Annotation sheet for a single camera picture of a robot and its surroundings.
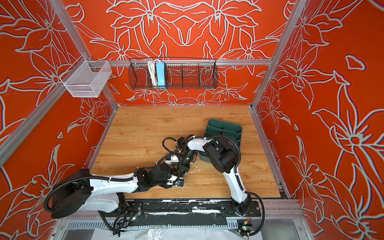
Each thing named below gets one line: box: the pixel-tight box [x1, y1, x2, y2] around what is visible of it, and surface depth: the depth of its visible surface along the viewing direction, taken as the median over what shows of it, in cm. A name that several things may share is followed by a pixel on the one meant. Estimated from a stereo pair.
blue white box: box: [156, 62, 166, 89], surface depth 92 cm
